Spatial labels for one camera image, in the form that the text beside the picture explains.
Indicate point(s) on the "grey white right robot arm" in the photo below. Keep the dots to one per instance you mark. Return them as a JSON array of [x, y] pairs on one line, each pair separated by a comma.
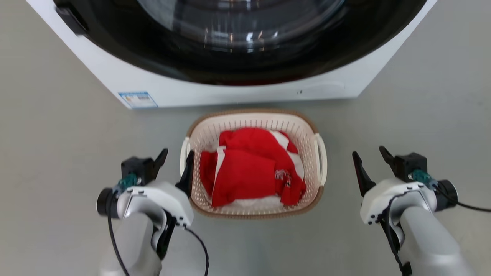
[[429, 237]]

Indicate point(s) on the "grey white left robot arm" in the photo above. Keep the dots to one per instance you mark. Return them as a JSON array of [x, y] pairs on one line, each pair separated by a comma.
[[134, 241]]

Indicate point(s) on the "red garment with white print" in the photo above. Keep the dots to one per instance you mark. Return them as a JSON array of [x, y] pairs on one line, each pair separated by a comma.
[[245, 172]]

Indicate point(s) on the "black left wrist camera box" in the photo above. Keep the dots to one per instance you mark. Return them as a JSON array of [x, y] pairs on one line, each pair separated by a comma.
[[137, 168]]

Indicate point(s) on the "blue white energy label sticker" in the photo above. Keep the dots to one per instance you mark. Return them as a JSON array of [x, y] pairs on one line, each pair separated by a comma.
[[138, 99]]

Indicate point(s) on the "black round washer door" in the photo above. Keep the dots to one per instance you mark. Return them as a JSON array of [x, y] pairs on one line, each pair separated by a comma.
[[238, 61]]

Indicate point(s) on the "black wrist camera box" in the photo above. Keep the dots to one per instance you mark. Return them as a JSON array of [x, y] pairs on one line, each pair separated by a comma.
[[137, 168], [412, 165]]

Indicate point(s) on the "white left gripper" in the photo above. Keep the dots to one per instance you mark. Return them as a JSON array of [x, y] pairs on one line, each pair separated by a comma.
[[168, 195]]

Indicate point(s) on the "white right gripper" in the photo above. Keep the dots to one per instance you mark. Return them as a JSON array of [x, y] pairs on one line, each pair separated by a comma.
[[387, 193]]

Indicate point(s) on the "beige plastic laundry basket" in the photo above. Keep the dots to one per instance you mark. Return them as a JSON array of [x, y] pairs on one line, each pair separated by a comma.
[[203, 138]]

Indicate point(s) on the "white front-load washing machine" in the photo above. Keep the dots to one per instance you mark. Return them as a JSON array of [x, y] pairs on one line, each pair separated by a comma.
[[165, 90]]

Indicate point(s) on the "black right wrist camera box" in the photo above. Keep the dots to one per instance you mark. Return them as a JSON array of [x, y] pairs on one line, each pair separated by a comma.
[[412, 165]]

